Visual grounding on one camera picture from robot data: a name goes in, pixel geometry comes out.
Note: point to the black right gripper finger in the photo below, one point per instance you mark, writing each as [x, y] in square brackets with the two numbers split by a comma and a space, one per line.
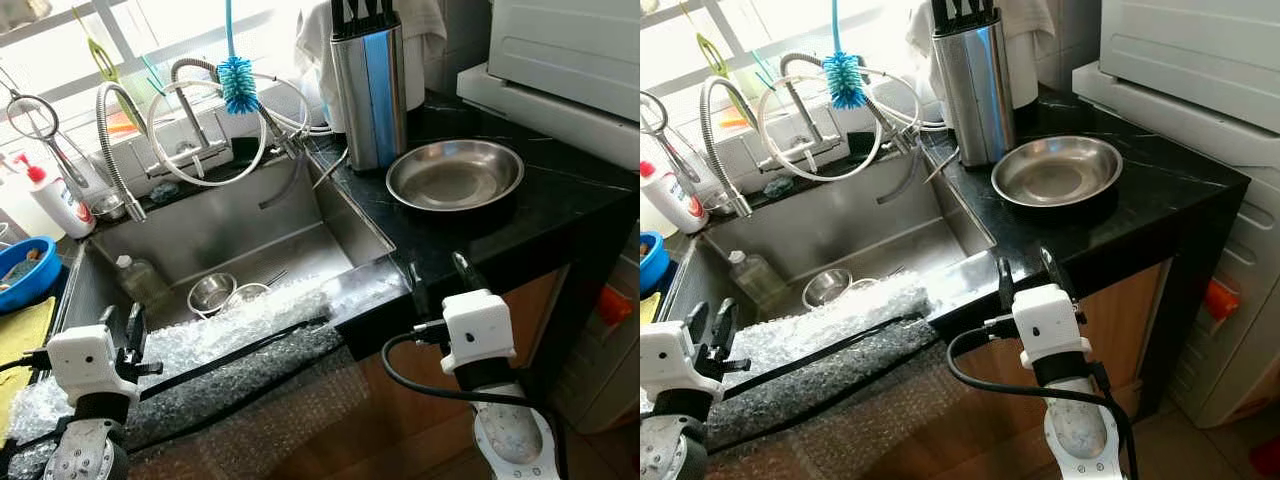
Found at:
[1054, 270]
[468, 275]
[1007, 287]
[419, 292]

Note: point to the wide shallow steel dish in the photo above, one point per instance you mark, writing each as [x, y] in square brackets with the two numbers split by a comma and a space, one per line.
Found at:
[455, 175]
[1055, 170]

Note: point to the steel spoon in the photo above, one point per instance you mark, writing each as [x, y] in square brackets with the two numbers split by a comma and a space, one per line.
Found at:
[892, 272]
[275, 278]

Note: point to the steel kitchen sink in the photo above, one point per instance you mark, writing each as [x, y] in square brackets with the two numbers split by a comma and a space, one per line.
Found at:
[840, 215]
[230, 225]

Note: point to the green hanging kitchen tool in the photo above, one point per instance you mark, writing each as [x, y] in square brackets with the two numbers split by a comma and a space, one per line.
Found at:
[105, 65]
[715, 57]

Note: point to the clear plastic bottle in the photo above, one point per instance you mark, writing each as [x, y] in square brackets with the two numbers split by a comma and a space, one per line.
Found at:
[140, 280]
[755, 275]

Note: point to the yellow cloth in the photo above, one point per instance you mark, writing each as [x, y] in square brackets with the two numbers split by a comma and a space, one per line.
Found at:
[25, 350]
[649, 308]

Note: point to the blue plastic bowl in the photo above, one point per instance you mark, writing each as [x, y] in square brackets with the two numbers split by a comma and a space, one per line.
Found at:
[25, 280]
[652, 265]

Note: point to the small steel bowl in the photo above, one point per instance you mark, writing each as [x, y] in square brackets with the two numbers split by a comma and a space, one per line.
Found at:
[825, 288]
[210, 295]

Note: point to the orange plastic clip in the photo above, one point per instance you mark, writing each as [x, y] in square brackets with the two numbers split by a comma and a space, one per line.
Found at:
[613, 305]
[1222, 298]

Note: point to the wooden cabinet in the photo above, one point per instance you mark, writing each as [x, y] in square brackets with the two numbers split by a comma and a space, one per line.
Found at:
[420, 430]
[1000, 430]

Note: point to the clear bubble wrap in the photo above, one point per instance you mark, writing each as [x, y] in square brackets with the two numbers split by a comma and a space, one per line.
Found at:
[850, 320]
[250, 320]

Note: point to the small steel cup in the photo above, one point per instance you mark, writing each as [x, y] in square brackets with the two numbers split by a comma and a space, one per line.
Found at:
[720, 203]
[108, 207]

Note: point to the white soap bottle red pump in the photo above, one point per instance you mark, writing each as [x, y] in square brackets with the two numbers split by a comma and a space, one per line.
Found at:
[60, 200]
[675, 195]

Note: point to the blue-green scrub sponge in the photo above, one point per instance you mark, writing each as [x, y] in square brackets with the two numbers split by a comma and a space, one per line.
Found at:
[165, 193]
[780, 188]

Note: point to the thin pale stick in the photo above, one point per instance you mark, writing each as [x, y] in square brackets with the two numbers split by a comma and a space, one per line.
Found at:
[942, 166]
[330, 168]

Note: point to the steel knife block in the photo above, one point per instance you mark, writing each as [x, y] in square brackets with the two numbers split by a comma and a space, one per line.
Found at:
[975, 100]
[365, 100]

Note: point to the orange plastic item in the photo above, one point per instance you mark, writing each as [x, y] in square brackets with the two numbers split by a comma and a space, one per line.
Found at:
[735, 120]
[125, 122]

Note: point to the white towel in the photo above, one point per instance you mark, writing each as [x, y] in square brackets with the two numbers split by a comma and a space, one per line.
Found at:
[1030, 40]
[425, 40]

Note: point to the white washing machine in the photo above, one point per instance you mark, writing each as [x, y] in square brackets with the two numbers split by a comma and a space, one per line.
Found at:
[1190, 50]
[570, 50]

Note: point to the blue bottle brush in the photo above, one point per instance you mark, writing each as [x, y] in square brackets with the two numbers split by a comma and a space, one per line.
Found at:
[238, 85]
[843, 80]

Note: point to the red plastic stool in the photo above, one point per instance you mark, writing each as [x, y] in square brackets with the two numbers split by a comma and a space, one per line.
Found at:
[1266, 455]

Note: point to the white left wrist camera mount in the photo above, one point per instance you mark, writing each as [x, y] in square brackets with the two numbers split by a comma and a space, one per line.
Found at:
[670, 355]
[80, 360]

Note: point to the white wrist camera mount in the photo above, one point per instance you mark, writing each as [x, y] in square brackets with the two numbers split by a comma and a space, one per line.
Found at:
[1050, 320]
[670, 355]
[480, 325]
[80, 360]

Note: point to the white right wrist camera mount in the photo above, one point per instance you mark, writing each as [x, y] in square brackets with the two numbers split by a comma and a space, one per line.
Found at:
[1050, 320]
[480, 325]

